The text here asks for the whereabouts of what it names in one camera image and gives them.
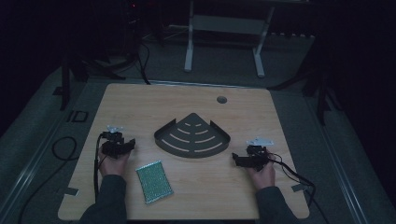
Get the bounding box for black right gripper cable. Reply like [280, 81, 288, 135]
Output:
[266, 151, 331, 224]

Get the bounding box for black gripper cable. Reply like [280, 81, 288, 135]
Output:
[92, 133, 107, 201]
[266, 151, 331, 224]

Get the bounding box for person's left hand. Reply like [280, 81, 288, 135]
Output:
[98, 148, 131, 179]

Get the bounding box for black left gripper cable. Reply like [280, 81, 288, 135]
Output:
[92, 133, 107, 201]

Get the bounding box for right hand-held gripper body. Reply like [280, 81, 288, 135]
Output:
[246, 136, 275, 172]

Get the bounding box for dark tripod stand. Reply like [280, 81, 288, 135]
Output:
[51, 46, 126, 111]
[266, 36, 344, 127]

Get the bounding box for black hanging cable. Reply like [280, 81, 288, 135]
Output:
[136, 40, 152, 86]

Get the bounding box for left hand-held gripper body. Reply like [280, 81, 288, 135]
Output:
[100, 124, 129, 160]

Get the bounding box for person's right hand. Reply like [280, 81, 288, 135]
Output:
[247, 161, 276, 191]

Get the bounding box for dark metal corner shelf rack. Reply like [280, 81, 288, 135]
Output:
[153, 112, 232, 160]

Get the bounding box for black floor cable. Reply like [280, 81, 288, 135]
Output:
[18, 135, 78, 224]

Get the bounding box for green sponge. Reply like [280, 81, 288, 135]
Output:
[134, 160, 175, 205]

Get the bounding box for white metal stand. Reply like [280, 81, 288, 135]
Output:
[183, 0, 276, 79]

